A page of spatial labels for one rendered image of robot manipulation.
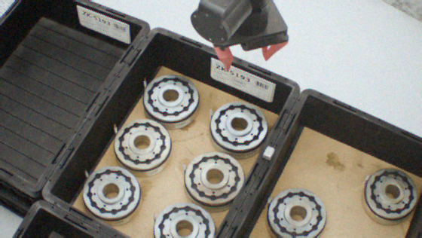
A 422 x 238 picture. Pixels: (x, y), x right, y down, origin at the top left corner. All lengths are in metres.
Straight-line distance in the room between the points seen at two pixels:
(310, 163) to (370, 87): 0.34
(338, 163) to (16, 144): 0.61
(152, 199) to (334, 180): 0.33
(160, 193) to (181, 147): 0.10
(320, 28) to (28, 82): 0.69
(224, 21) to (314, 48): 0.72
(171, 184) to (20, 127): 0.32
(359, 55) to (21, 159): 0.80
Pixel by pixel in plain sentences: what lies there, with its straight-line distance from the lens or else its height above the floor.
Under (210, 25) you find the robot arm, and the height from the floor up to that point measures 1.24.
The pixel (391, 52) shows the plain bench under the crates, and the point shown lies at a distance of 1.55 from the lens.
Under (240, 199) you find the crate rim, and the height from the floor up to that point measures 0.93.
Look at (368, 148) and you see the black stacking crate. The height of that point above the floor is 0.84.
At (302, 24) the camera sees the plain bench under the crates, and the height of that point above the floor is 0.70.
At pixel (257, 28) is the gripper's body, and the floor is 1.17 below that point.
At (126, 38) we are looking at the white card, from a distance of 1.28.
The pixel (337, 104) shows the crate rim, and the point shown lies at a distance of 1.15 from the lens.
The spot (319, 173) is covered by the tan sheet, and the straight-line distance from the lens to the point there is 1.18.
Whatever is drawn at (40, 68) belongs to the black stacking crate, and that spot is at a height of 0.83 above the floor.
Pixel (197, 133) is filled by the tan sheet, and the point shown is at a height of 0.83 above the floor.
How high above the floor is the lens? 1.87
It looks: 58 degrees down
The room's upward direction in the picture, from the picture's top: 3 degrees clockwise
